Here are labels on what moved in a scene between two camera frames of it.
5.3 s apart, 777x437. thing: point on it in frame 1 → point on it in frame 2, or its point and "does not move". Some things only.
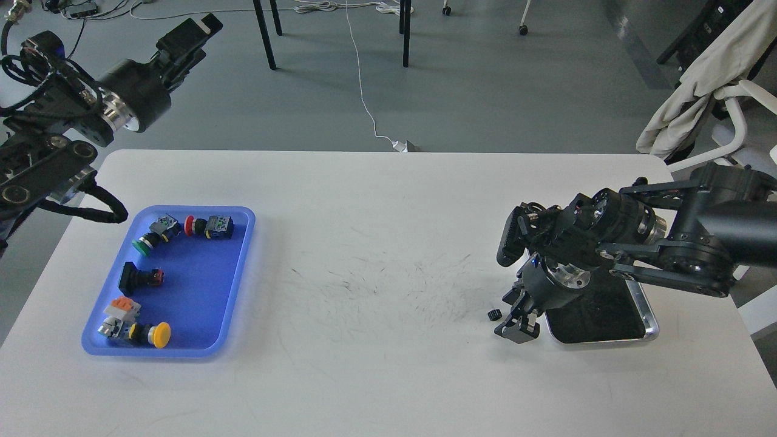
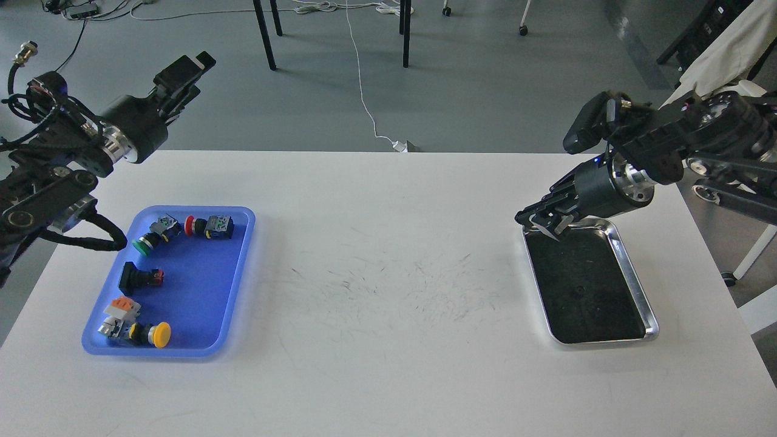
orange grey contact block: x=124 y=306 does not move
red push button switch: x=217 y=227 does not move
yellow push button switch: x=159 y=334 does not move
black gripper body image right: x=546 y=284 → x=609 y=186
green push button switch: x=162 y=231 does not move
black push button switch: x=131 y=277 does not move
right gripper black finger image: x=521 y=326 → x=562 y=193
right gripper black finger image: x=518 y=298 → x=554 y=223
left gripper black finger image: x=177 y=68 → x=176 y=101
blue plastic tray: x=174 y=286 does not move
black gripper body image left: x=143 y=87 → x=134 y=128
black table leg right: x=405 y=16 does not move
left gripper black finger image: x=187 y=37 → x=184 y=70
